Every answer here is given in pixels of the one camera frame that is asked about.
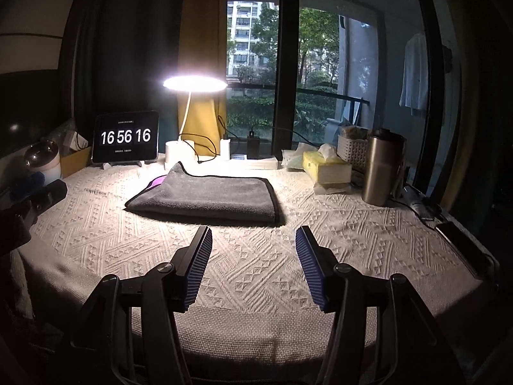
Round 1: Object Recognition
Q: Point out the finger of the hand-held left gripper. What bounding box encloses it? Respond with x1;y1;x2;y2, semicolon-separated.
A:
10;172;68;225

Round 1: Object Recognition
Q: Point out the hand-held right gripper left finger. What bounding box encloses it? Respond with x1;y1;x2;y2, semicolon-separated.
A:
70;226;213;385

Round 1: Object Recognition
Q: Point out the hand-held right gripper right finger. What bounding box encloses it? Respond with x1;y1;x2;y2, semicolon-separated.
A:
296;226;466;385

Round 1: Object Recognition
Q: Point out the grey towel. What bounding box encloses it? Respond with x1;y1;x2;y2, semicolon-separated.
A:
124;161;286;227

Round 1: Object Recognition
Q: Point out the yellow cardboard box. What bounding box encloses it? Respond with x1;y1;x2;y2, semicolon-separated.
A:
59;146;94;178

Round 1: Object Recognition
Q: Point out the small white box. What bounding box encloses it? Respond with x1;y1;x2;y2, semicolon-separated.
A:
63;130;89;152

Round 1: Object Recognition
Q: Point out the white tablet stand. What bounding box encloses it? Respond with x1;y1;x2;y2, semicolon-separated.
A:
92;159;146;170

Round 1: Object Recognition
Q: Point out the cream textured table cloth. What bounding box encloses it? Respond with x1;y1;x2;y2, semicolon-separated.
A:
12;156;500;385

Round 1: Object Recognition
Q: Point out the flat clear packet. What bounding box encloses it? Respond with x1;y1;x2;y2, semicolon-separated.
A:
313;182;353;195

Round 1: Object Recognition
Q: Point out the black tablet clock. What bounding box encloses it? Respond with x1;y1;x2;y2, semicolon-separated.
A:
91;111;160;164

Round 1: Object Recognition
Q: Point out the yellow tissue box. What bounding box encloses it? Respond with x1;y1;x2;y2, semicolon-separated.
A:
302;144;353;185

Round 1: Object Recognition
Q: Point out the clear tissue pack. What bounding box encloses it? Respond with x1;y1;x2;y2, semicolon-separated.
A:
281;142;318;170

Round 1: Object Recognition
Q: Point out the flat white box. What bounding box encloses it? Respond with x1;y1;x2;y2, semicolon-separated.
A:
231;154;280;171

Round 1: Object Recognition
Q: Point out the steel tumbler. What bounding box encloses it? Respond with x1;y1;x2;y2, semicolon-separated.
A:
361;128;407;205

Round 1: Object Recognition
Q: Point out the white woven basket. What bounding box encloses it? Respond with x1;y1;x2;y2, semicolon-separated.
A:
336;125;370;172

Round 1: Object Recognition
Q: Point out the black power adapter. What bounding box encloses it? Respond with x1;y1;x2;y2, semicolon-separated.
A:
246;130;261;160

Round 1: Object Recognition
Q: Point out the black smartphone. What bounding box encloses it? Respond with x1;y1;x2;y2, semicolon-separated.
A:
434;221;492;270

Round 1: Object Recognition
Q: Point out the dark curtain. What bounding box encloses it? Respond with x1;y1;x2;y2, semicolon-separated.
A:
73;0;190;157

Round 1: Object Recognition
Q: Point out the black balcony railing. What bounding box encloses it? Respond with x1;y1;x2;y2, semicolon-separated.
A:
228;81;370;125

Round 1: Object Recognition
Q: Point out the white desk lamp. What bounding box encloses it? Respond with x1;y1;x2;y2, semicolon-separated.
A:
162;75;229;166

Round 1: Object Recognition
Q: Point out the yellow curtain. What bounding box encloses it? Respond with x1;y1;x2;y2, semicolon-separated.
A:
176;0;230;158

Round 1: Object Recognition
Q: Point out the hanging white shirt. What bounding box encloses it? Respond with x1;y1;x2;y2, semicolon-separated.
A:
399;32;429;118

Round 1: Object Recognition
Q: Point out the black lamp cable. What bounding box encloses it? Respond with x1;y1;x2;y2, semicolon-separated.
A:
178;133;220;164

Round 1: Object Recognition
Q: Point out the black adapter cable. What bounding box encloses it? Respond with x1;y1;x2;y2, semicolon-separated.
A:
250;127;307;146

